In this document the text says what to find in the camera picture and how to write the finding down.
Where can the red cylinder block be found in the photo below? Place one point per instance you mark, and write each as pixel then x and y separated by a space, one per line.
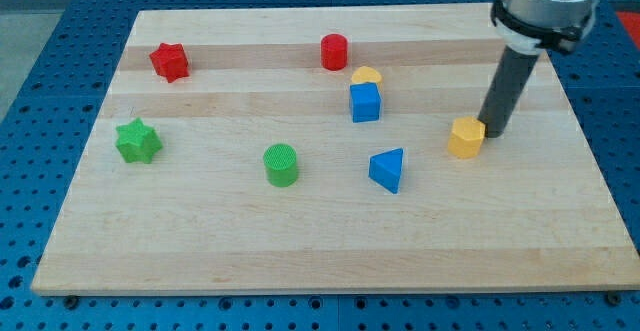
pixel 334 52

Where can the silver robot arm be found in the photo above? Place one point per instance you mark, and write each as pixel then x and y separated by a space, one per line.
pixel 530 27

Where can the green cylinder block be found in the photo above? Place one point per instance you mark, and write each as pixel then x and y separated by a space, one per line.
pixel 280 162

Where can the green star block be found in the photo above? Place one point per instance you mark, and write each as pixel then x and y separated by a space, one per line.
pixel 137 142

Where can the red star block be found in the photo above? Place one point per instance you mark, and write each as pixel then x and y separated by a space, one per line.
pixel 170 61

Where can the yellow hexagon block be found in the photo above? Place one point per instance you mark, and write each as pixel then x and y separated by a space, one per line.
pixel 466 137

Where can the blue triangle block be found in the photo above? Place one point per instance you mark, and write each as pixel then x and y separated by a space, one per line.
pixel 386 169

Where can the blue cube block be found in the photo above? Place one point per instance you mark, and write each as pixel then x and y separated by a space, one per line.
pixel 365 102

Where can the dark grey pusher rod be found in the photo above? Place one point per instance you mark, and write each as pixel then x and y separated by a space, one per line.
pixel 509 80

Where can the wooden board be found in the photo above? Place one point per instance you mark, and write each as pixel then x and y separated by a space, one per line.
pixel 531 212

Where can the yellow heart block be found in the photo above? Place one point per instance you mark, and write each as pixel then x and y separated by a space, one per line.
pixel 366 74

